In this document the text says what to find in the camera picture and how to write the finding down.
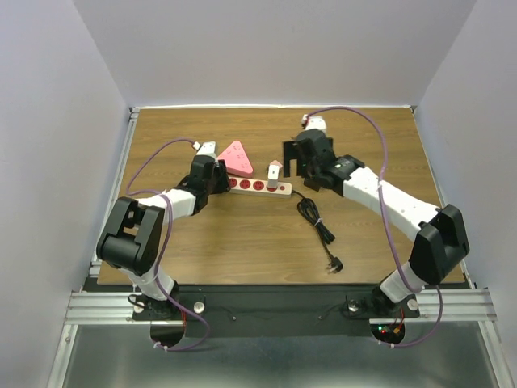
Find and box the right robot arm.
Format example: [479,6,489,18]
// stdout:
[283,129,470,315]

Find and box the purple cable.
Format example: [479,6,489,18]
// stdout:
[306,105,446,350]
[127,137,212,352]

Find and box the pink triangular power socket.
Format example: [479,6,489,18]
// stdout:
[217,140,254,178]

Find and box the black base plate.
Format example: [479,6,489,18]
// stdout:
[128,284,420,338]

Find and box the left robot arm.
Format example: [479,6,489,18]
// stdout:
[96,155,230,318]

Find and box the white red power strip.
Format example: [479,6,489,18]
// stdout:
[229,177,292,198]

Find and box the black power cord with plug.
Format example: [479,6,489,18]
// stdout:
[290,188,345,275]

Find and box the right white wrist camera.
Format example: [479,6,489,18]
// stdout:
[301,114,327,133]

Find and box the small pink charger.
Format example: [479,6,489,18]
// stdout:
[268,160,284,172]

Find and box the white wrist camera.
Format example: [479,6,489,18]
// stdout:
[192,141,217,161]
[301,114,327,133]

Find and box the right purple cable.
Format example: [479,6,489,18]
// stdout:
[306,105,446,350]

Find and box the white USB charger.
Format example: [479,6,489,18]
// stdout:
[266,166,280,190]

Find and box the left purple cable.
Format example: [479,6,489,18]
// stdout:
[127,137,212,352]

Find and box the aluminium frame rail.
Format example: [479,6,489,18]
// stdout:
[64,107,141,324]

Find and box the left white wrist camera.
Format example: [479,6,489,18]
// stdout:
[192,141,217,161]

